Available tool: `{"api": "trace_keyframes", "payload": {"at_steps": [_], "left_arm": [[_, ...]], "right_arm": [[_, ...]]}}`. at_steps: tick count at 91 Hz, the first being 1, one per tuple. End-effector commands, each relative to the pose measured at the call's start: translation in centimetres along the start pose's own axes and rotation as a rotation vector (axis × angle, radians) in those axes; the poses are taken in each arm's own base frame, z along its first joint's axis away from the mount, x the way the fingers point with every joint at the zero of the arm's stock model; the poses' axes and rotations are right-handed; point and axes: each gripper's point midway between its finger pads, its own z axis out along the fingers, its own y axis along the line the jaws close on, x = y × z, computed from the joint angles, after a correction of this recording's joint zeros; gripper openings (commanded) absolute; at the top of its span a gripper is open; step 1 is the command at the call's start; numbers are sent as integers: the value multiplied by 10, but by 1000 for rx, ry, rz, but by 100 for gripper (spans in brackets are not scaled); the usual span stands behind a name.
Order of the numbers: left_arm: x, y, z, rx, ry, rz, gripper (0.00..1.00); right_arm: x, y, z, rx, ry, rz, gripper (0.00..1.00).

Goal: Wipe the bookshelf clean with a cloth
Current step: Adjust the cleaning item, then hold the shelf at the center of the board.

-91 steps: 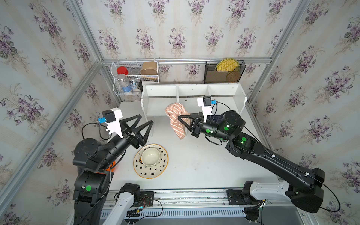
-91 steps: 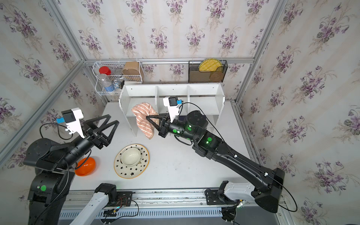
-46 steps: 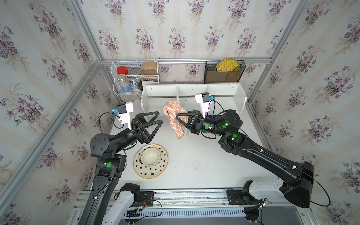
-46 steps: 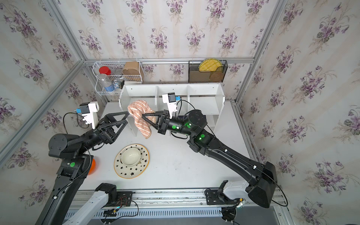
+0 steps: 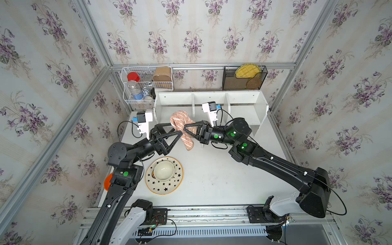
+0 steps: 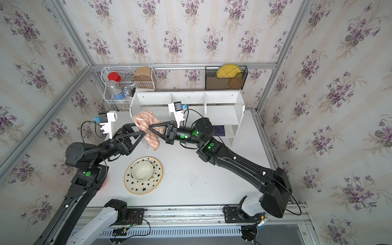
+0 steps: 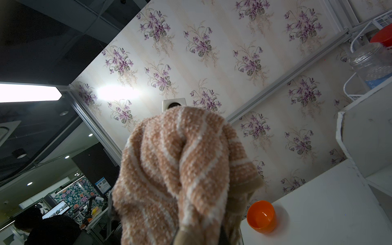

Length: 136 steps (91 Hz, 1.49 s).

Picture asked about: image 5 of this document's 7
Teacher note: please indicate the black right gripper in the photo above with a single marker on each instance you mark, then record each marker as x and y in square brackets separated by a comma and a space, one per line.
[204, 134]

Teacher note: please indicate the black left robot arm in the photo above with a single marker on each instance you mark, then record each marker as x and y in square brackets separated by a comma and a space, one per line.
[106, 228]

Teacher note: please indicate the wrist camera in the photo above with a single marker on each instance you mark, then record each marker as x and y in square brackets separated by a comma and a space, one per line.
[143, 120]
[211, 109]

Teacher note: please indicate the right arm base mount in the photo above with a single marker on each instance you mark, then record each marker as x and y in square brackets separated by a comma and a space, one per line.
[264, 214]

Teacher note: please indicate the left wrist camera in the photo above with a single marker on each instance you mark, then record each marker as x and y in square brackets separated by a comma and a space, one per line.
[143, 120]

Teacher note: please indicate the clear plastic bottle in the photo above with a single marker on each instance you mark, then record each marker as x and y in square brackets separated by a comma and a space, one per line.
[135, 90]

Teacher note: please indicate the brown cardboard box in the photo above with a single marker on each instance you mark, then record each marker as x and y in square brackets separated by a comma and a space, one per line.
[162, 74]

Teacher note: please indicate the yellow woven mat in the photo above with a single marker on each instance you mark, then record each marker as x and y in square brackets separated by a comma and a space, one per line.
[248, 71]

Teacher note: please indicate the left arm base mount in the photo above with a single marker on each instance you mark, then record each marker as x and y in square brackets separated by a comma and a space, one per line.
[146, 214]

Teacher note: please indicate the orange round object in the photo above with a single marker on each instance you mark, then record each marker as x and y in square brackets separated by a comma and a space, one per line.
[107, 182]

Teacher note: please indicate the aluminium mounting rail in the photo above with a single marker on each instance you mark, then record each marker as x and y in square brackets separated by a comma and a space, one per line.
[230, 215]

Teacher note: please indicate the white wooden bookshelf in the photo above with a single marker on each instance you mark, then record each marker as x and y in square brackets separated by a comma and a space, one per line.
[249, 104]

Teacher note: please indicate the star patterned plate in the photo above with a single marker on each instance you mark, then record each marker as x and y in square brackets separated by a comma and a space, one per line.
[164, 187]

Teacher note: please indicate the white wire basket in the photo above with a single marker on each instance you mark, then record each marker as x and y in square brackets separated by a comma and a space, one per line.
[148, 86]

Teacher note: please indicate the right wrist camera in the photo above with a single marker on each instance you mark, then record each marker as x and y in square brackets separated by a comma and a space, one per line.
[211, 109]

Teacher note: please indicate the white ceramic bowl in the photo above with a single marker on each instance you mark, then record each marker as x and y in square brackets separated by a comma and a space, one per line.
[163, 171]

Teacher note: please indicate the round brown coaster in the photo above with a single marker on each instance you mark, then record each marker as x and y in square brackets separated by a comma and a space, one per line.
[254, 84]

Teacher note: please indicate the brown striped cloth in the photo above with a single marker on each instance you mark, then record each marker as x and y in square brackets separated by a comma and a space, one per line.
[178, 120]

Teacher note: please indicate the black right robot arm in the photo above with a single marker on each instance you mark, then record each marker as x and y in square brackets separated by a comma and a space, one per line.
[312, 185]

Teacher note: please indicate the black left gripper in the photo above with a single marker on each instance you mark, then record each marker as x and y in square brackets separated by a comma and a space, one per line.
[158, 144]

